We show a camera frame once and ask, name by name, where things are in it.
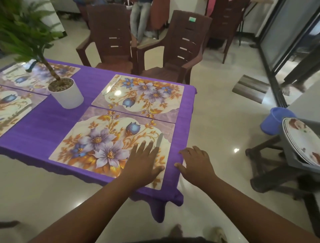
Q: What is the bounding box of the person's left forearm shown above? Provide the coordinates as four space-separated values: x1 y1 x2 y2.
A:
29 179 140 243

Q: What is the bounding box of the person's right hand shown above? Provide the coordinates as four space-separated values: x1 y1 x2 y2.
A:
174 146 218 188

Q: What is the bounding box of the green plant with white pot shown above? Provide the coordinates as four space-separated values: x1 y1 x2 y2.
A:
0 0 84 110

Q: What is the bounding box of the floral placemat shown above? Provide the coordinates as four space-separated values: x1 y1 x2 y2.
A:
49 106 176 191
0 61 81 95
0 85 48 138
91 74 185 123

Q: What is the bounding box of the blue waste bin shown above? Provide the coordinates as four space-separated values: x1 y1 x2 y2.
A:
260 107 298 136

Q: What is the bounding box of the crumpled brown paper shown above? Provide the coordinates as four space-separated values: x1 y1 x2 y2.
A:
212 226 228 243

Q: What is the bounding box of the person's right forearm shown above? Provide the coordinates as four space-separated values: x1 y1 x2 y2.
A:
200 175 320 243

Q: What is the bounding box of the purple cloth table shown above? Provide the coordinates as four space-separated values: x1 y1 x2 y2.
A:
0 59 197 223

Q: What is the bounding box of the grey plastic tray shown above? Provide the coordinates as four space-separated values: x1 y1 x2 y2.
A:
279 118 320 176

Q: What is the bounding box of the person's left hand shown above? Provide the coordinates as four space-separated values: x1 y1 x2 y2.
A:
124 141 165 188

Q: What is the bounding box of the grey striped doormat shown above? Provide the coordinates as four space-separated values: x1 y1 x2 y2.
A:
232 74 272 104

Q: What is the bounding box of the person's right foot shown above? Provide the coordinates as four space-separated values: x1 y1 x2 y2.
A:
169 224 183 238

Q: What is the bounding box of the reddish brown chair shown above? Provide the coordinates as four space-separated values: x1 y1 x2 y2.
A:
149 0 171 32

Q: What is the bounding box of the dark grey plastic stool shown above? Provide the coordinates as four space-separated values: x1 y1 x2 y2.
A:
245 135 320 238

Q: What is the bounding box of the stack of floral plates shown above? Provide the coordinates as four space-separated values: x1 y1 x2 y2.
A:
282 117 320 167

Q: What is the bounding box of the person's dark clothing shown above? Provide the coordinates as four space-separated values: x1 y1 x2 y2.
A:
140 236 208 243

